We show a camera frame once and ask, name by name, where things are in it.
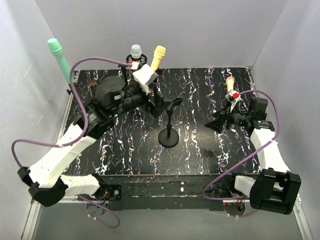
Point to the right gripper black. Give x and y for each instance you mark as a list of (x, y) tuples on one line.
[(226, 119)]

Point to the aluminium left side rail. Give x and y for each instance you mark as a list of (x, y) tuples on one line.
[(66, 112)]

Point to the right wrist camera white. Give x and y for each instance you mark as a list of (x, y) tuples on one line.
[(233, 97)]

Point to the yellow microphone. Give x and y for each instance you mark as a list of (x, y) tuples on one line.
[(158, 55)]

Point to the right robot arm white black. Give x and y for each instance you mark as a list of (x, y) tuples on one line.
[(270, 165)]

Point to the aluminium front rail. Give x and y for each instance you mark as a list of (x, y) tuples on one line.
[(75, 197)]

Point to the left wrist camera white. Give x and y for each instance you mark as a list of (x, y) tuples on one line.
[(143, 75)]

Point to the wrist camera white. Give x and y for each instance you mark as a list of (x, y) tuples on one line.
[(143, 75), (233, 97)]

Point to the brown wooden metronome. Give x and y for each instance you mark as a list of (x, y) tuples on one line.
[(92, 86)]

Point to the pink microphone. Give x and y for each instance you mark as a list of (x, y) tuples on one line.
[(230, 81)]

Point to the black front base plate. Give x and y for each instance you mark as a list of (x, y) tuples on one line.
[(147, 191)]

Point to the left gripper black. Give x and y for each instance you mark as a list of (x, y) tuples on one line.
[(155, 102)]

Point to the white microphone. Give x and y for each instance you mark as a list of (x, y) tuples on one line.
[(136, 53)]

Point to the black round base mic stand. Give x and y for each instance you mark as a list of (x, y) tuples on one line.
[(156, 88)]

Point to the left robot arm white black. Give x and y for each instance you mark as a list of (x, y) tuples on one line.
[(45, 179)]

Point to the green microphone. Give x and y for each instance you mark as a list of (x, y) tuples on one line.
[(57, 51)]

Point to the small black clip mic stand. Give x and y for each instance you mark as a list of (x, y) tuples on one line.
[(69, 90)]

